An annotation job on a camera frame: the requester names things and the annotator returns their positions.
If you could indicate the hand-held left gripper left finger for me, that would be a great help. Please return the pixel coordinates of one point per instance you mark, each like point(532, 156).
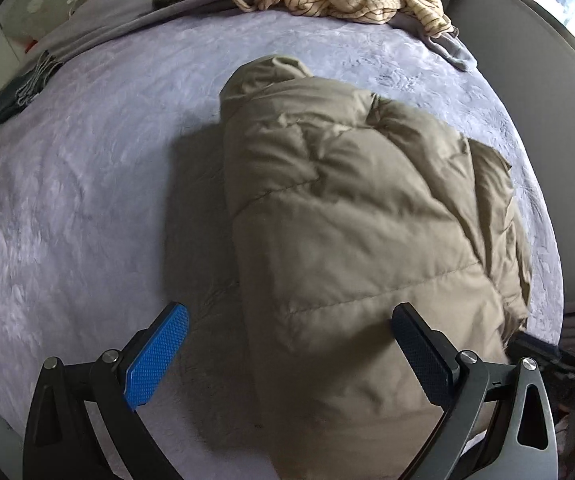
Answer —
point(157, 355)

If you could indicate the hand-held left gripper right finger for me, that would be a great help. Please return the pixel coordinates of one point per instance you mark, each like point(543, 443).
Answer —
point(425, 357)

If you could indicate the beige puffer jacket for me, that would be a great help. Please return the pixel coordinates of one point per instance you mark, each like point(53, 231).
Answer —
point(347, 220)

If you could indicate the grey headboard panel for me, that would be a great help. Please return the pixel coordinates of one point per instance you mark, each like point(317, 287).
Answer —
point(527, 85)

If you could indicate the dark teal fringed scarf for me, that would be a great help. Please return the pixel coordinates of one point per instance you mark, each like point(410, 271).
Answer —
point(14, 92)

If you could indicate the grey garment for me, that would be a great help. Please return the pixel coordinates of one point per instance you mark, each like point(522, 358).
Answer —
point(117, 22)

